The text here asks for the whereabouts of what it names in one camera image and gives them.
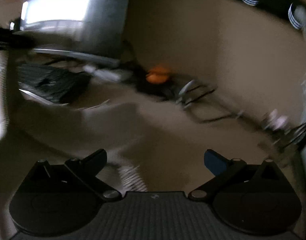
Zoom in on black computer keyboard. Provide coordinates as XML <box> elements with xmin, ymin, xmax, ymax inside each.
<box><xmin>17</xmin><ymin>64</ymin><xmax>91</xmax><ymax>104</ymax></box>

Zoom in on white monitor stand base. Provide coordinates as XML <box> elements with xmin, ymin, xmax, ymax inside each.
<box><xmin>82</xmin><ymin>64</ymin><xmax>132</xmax><ymax>82</ymax></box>

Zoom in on orange round object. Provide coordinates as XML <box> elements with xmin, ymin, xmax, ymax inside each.
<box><xmin>146</xmin><ymin>66</ymin><xmax>171</xmax><ymax>84</ymax></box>

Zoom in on curved black computer monitor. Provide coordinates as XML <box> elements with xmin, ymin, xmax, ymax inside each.
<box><xmin>21</xmin><ymin>0</ymin><xmax>128</xmax><ymax>67</ymax></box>

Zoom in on beige ribbed knit garment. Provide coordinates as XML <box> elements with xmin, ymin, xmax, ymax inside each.
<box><xmin>0</xmin><ymin>99</ymin><xmax>195</xmax><ymax>198</ymax></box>

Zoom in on small pink flower ornament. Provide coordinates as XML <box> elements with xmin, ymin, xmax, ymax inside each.
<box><xmin>261</xmin><ymin>109</ymin><xmax>289</xmax><ymax>131</ymax></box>

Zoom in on black cable bundle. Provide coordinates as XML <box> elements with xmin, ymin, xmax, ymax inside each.
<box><xmin>168</xmin><ymin>80</ymin><xmax>306</xmax><ymax>151</ymax></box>

